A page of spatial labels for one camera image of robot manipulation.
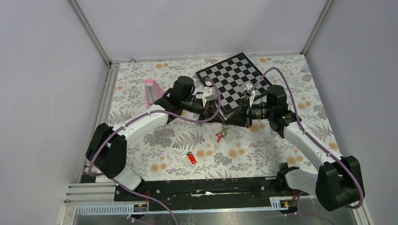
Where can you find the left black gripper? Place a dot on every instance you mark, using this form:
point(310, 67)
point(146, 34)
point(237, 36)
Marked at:
point(209, 109)

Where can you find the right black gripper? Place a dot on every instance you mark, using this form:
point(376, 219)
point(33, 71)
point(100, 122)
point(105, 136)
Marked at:
point(241, 117)

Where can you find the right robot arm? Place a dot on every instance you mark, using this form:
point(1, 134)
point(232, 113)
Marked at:
point(338, 181)

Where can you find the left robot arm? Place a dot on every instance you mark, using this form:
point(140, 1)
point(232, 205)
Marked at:
point(107, 151)

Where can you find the black grey checkerboard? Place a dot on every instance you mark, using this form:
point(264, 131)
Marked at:
point(229, 75)

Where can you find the floral table mat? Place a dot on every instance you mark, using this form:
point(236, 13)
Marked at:
point(253, 152)

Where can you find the pink plastic box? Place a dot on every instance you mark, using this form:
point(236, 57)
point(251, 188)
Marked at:
point(153, 91)

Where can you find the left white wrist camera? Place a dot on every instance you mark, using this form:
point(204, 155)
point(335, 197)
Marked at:
point(209, 94)

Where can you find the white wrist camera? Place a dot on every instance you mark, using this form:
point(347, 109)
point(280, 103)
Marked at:
point(248, 93)
point(209, 94)

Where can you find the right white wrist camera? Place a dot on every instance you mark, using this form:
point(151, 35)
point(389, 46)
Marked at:
point(248, 93)

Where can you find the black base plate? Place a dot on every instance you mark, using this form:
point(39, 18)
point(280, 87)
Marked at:
point(209, 194)

